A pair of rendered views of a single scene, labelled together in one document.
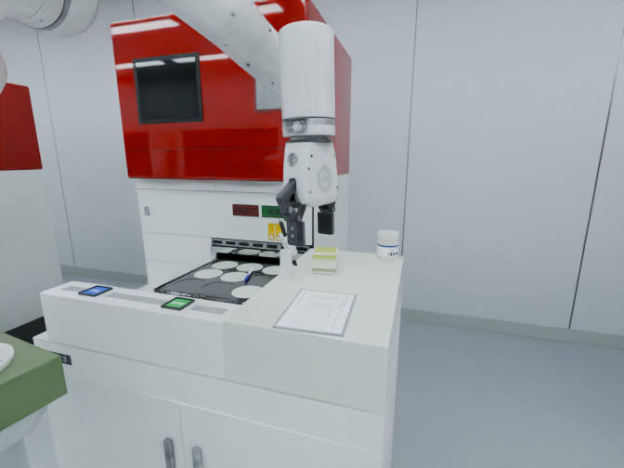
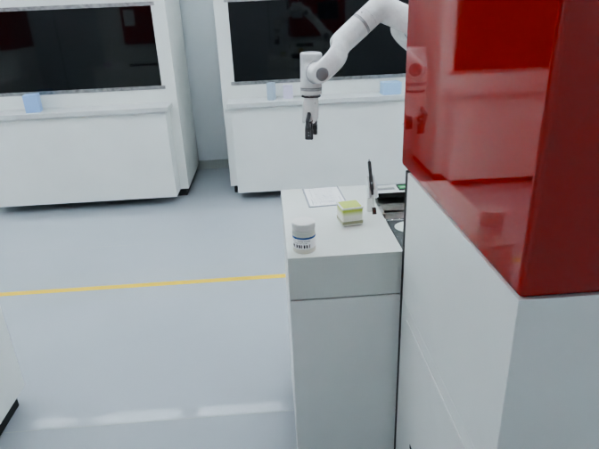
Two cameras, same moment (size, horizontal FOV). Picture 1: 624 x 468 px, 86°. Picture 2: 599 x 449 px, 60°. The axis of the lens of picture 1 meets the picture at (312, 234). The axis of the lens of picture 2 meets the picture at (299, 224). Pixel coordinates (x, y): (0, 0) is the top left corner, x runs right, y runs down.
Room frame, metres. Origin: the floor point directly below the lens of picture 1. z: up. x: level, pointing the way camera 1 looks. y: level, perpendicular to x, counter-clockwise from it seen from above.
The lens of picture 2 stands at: (2.45, -0.77, 1.66)
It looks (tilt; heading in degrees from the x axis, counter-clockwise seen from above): 23 degrees down; 160
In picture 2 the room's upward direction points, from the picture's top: 2 degrees counter-clockwise
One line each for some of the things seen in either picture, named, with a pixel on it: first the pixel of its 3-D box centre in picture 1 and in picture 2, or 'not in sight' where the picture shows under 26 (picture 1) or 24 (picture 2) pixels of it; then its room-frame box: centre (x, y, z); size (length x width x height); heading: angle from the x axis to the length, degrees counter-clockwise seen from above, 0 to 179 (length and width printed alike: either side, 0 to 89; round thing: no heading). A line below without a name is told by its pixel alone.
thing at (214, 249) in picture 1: (258, 260); not in sight; (1.32, 0.22, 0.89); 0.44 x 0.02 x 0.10; 72
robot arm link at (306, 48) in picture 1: (307, 76); (311, 69); (0.56, 0.01, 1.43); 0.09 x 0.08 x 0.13; 179
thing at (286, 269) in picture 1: (288, 254); (371, 194); (0.94, 0.07, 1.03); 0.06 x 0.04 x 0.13; 162
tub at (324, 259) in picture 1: (325, 260); (349, 213); (0.99, -0.04, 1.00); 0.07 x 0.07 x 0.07; 81
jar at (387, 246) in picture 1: (387, 245); (303, 235); (1.12, -0.26, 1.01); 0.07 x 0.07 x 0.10
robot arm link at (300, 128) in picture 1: (307, 130); (311, 91); (0.56, 0.01, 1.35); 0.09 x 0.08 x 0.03; 147
